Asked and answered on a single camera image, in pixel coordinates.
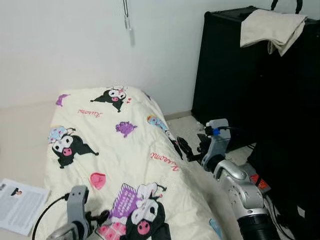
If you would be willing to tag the grey power strip red switch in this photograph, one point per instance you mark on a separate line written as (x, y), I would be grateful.
(260, 182)

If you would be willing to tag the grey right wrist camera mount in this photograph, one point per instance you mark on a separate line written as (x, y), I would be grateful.
(217, 137)

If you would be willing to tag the beige bed mattress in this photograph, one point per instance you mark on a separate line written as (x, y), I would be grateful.
(20, 140)

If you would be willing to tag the cream cartoon print duvet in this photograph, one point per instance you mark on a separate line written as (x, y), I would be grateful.
(125, 150)

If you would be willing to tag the beige folded cloth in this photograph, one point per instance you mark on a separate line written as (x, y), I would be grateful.
(272, 27)

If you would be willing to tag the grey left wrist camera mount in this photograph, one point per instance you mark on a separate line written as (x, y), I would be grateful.
(77, 205)

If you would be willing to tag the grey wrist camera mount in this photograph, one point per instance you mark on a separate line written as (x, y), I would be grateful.
(77, 205)
(217, 137)

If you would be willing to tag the black fabric wardrobe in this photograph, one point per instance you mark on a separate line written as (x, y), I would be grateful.
(235, 75)

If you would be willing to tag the white book blue lettering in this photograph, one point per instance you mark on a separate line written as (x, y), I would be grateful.
(20, 205)

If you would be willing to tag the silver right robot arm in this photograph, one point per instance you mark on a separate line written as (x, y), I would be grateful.
(240, 190)

